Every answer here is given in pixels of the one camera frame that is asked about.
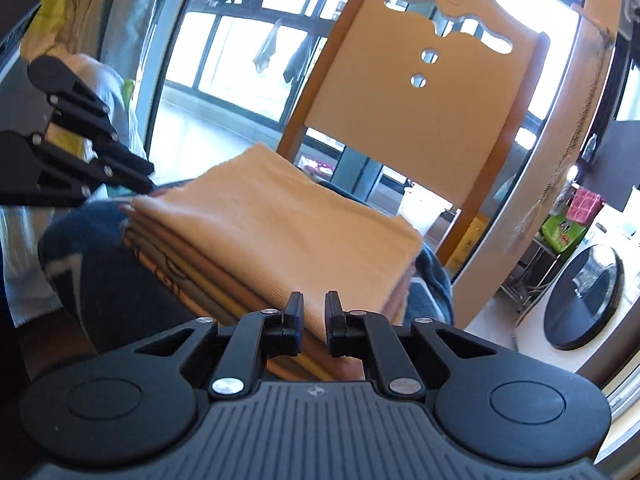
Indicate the green bag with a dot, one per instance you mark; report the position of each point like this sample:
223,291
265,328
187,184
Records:
562,236

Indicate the patterned folded garment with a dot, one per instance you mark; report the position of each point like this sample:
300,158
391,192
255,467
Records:
200,300

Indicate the pink checked cloth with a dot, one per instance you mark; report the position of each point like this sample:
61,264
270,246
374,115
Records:
584,206

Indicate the wooden chair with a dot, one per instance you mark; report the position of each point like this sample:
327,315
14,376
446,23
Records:
434,89

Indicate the white washing machine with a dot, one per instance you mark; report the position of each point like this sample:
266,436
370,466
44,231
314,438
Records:
587,322

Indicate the grey-green curtain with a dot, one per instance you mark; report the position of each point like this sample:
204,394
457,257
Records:
114,32

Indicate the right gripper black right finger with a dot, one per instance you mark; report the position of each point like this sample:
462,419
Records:
370,338

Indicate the white garment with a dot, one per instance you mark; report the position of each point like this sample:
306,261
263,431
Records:
256,179

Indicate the hanging white cloth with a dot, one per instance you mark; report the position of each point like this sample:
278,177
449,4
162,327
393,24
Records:
268,49

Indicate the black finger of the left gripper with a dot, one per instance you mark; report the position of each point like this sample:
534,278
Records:
78,109
37,173

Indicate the brown folded garment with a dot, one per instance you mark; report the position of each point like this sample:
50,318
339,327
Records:
210,264

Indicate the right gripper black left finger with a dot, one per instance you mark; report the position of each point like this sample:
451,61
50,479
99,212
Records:
258,337

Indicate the hanging dark cloth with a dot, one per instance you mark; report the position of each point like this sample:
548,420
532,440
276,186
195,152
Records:
298,63

